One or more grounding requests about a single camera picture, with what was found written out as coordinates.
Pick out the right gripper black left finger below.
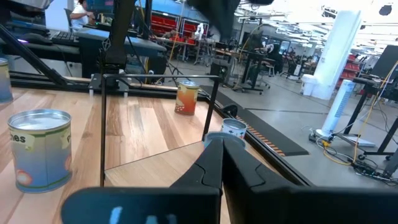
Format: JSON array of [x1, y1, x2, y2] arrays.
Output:
[[60, 138, 224, 224]]

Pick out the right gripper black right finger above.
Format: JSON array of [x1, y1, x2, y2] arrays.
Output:
[[222, 138, 398, 224]]

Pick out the white can with carrot print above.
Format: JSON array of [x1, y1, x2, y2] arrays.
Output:
[[221, 118, 248, 140]]

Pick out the black-framed wooden shelf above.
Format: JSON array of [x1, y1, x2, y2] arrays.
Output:
[[99, 73, 282, 188]]

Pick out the red parts shelf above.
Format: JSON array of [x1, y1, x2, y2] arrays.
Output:
[[337, 54, 361, 90]]

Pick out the red storage bin rack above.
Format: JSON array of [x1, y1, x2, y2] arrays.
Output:
[[150, 12, 209, 44]]

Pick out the black computer tower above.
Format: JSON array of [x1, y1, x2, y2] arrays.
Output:
[[210, 60, 231, 83]]

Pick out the black floor mat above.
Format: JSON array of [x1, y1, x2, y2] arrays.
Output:
[[200, 84, 310, 157]]

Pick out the person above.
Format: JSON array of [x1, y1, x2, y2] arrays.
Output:
[[70, 0, 96, 30], [266, 43, 284, 75]]

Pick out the can with grey-blue lid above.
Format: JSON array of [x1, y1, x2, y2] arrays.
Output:
[[203, 131, 246, 149]]

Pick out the orange corn can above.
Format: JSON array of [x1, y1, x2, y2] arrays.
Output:
[[174, 80, 200, 116]]

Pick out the black round clamp knob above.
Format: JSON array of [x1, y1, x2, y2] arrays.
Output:
[[222, 104, 239, 118]]

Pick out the white tower fan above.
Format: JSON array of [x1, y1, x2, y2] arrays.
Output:
[[315, 79, 356, 138]]

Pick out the white waste bin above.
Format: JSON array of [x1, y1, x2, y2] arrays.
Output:
[[300, 73, 318, 96]]

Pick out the black metal desk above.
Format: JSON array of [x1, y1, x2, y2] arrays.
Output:
[[341, 76, 398, 161]]

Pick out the white round column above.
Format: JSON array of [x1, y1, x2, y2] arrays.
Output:
[[312, 9, 363, 101]]

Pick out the dark standing desk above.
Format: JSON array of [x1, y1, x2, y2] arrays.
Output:
[[0, 21, 167, 78]]

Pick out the blue peaches can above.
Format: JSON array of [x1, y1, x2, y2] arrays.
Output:
[[0, 57, 14, 104], [7, 108, 73, 194]]

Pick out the black keyboard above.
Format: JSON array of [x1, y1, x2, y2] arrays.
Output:
[[49, 30, 78, 44]]

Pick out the black computer monitor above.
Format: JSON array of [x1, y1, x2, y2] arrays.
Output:
[[369, 45, 398, 80]]

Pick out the black computer mouse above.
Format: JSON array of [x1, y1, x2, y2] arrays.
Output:
[[19, 32, 53, 46]]

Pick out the floor power strip with cables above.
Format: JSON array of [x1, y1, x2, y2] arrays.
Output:
[[351, 160, 398, 187]]

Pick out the yellow cable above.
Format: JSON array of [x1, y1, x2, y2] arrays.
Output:
[[322, 60, 398, 166]]

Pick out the black table frame rails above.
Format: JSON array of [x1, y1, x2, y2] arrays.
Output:
[[0, 24, 313, 187]]

